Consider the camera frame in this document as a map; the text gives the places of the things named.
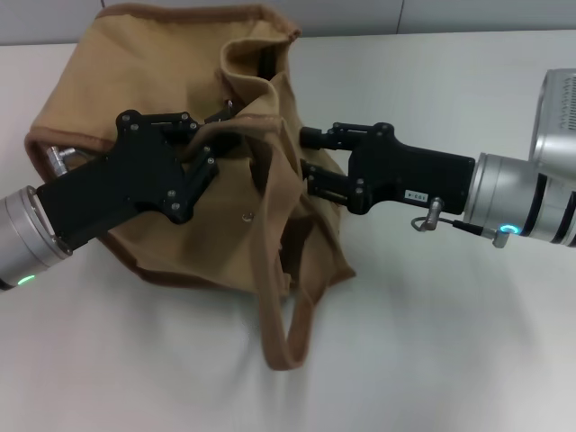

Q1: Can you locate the arm cable with connector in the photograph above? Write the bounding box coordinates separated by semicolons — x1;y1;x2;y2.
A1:
44;144;87;175
410;196;512;249

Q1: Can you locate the left arm cable with connector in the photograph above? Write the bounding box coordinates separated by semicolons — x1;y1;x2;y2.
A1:
44;144;87;175

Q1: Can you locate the right arm cable with connector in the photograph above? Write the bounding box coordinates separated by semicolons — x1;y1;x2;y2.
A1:
410;196;512;249

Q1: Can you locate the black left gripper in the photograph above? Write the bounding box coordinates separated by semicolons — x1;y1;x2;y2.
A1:
35;108;234;252

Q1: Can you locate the khaki canvas food bag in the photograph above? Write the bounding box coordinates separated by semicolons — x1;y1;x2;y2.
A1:
22;2;357;373

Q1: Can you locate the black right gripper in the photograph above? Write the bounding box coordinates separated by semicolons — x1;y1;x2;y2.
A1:
299;121;477;217

